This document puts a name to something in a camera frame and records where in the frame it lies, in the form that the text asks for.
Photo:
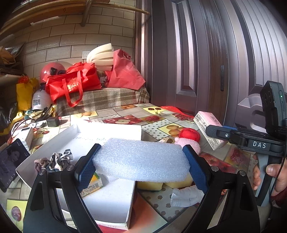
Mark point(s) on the yellow sponge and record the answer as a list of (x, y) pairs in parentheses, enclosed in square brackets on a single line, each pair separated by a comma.
[(177, 183)]

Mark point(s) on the red tote bag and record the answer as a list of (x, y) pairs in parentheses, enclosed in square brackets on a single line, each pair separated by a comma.
[(71, 85)]

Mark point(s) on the white wall switch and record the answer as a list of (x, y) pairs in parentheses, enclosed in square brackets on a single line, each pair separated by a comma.
[(85, 55)]

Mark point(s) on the red helmet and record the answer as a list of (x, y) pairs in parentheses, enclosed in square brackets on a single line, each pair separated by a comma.
[(48, 71)]

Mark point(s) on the yellow bag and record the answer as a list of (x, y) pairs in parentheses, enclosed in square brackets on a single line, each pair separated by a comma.
[(24, 94)]

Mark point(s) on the white helmet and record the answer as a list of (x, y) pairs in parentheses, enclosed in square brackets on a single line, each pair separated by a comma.
[(41, 99)]

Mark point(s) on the white foam sheet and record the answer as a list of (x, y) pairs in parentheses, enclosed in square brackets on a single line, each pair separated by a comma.
[(139, 161)]

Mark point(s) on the white foam roll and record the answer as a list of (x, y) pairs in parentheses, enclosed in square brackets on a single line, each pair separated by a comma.
[(101, 53)]

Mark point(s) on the person's right forearm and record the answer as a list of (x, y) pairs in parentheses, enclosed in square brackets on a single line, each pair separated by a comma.
[(283, 200)]

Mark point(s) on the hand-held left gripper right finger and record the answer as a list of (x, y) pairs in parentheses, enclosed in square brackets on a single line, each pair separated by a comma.
[(197, 172)]

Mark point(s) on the black plastic bag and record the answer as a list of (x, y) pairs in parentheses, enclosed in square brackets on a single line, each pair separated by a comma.
[(6, 116)]

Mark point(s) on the plain red fabric bag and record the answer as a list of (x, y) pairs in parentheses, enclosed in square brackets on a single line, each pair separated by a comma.
[(125, 71)]

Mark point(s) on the black charger block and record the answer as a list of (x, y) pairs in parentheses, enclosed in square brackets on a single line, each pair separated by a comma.
[(53, 122)]

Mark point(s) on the white cloth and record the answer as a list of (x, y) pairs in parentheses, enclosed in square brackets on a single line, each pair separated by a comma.
[(186, 197)]

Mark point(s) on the black smartphone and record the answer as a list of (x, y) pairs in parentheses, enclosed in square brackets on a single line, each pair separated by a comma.
[(12, 161)]

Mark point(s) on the white power bank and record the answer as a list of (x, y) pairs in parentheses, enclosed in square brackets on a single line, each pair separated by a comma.
[(25, 137)]

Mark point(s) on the wooden planks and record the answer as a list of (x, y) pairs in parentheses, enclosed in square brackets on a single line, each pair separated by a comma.
[(44, 13)]

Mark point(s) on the grey brown scrunchie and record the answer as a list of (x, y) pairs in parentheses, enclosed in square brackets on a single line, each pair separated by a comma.
[(41, 163)]

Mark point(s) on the white cardboard box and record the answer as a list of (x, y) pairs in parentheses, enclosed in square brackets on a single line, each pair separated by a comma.
[(112, 201)]

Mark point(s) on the plaid covered bench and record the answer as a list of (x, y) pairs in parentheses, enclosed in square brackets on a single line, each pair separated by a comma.
[(101, 98)]

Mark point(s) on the pink white carton box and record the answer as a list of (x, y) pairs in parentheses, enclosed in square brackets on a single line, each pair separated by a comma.
[(208, 118)]

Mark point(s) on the green yellow tissue packet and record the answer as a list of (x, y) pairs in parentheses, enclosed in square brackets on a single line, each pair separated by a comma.
[(94, 184)]

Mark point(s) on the metal storage shelf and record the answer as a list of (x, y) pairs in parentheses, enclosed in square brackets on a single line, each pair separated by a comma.
[(9, 56)]

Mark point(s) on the red and pink plush toy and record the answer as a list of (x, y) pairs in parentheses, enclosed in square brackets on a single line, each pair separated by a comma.
[(189, 134)]

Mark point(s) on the person's right hand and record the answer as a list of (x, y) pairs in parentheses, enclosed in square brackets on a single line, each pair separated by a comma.
[(281, 179)]

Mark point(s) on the cow print scrunchie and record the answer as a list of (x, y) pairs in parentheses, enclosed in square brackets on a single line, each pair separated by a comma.
[(59, 160)]

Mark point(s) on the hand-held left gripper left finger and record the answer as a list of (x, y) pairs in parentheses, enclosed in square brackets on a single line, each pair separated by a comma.
[(86, 170)]

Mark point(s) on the white flat device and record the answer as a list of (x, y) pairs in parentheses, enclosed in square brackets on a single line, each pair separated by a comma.
[(39, 125)]

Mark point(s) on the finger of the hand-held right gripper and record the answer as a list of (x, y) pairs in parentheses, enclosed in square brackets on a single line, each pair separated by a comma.
[(233, 136), (242, 131)]

